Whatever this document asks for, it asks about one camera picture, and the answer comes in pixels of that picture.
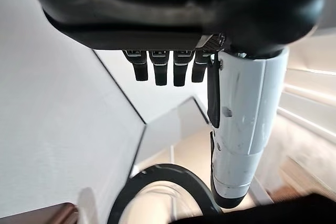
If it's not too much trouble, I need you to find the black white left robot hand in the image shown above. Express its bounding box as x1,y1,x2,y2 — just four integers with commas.
25,0,326,209

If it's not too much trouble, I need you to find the round glass washing machine door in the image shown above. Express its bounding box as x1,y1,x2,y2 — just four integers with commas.
107,163,224,224

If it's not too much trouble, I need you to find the wicker storage box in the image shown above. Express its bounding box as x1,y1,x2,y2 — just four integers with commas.
269,184,298,201

